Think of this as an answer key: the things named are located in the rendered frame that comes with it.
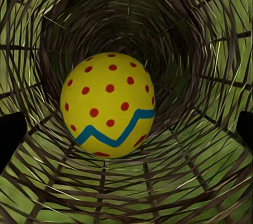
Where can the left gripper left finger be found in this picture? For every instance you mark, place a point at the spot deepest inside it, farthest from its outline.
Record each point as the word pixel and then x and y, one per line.
pixel 13 127

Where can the wicker basket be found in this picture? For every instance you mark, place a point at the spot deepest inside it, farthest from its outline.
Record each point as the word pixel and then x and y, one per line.
pixel 197 16

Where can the easter egg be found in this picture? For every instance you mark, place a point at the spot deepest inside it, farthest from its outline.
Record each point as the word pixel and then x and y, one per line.
pixel 108 104

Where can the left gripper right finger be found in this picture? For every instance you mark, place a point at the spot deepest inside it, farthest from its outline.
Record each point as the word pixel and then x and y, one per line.
pixel 245 128

